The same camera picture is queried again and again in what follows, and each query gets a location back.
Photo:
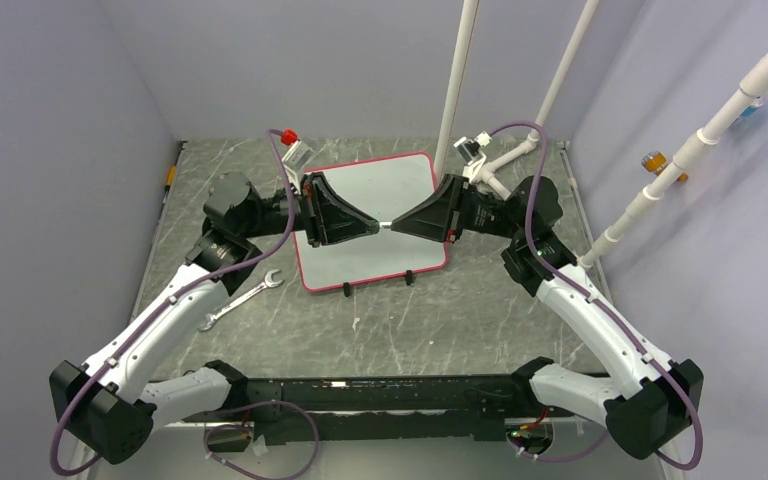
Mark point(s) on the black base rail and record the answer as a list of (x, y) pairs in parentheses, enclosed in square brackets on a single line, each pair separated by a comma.
[(482, 407)]

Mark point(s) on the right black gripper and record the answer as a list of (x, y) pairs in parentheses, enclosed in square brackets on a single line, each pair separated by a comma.
[(431, 218)]

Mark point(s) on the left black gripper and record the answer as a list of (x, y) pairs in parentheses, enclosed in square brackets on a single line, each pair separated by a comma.
[(344, 221)]

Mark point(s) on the white diagonal pipe rail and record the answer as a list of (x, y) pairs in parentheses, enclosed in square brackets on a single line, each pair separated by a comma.
[(753, 86)]

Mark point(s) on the orange wall knob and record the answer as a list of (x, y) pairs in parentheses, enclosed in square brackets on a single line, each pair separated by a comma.
[(655, 162)]

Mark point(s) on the silver open-end wrench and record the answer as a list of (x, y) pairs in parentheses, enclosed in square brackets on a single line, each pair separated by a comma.
[(270, 280)]

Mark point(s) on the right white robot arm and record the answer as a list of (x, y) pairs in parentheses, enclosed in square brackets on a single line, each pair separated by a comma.
[(646, 398)]

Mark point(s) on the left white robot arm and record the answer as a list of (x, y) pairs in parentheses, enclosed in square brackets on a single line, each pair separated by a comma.
[(111, 402)]

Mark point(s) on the pink framed whiteboard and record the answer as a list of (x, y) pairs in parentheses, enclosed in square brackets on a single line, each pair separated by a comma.
[(384, 188)]

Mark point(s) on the white PVC pipe frame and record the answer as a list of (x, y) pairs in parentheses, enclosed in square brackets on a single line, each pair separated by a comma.
[(528, 90)]

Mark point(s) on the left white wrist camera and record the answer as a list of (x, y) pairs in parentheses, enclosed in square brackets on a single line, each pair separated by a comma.
[(298, 153)]

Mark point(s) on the blue wall knob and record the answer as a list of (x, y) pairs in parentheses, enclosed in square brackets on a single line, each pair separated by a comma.
[(752, 107)]

